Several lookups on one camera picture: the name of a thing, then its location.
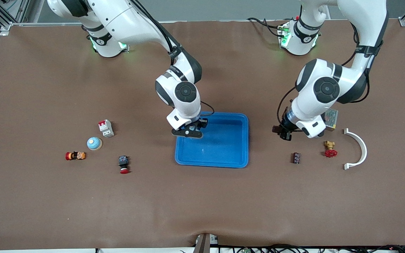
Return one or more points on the table cover mat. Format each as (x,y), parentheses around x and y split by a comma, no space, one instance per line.
(202,203)

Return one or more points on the red mushroom pushbutton switch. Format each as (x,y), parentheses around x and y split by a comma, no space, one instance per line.
(123,161)

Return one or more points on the blue desk bell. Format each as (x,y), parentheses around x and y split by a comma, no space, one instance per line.
(94,143)

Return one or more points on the white red circuit breaker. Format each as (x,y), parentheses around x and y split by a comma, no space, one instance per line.
(106,128)

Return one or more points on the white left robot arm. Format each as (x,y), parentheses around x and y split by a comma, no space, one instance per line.
(329,89)

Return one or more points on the white curved plastic bracket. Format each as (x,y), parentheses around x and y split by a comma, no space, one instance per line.
(363,147)

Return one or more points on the metal mesh power supply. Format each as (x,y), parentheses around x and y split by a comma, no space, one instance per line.
(332,119)

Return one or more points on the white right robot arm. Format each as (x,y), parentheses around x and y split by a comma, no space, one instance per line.
(125,21)

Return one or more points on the brass valve red handwheel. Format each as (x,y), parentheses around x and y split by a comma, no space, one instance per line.
(330,153)

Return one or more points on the blue plastic tray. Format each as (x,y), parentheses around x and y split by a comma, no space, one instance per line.
(220,151)

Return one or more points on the brown electrolytic capacitor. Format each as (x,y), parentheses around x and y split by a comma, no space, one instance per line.
(296,158)

